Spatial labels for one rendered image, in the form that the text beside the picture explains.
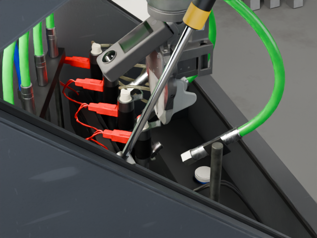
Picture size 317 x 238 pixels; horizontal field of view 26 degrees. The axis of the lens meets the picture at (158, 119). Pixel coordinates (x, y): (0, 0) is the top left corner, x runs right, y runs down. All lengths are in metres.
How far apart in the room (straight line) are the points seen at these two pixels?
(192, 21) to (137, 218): 0.21
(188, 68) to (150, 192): 0.39
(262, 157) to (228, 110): 0.15
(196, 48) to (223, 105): 0.39
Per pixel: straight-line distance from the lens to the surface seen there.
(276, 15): 3.71
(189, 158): 1.00
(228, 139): 0.98
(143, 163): 1.12
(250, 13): 0.88
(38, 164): 0.60
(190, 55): 1.00
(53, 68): 1.22
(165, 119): 1.07
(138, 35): 0.99
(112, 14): 1.33
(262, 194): 1.27
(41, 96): 1.15
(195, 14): 0.60
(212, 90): 1.41
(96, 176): 0.63
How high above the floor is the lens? 1.76
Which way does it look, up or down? 37 degrees down
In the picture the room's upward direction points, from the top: straight up
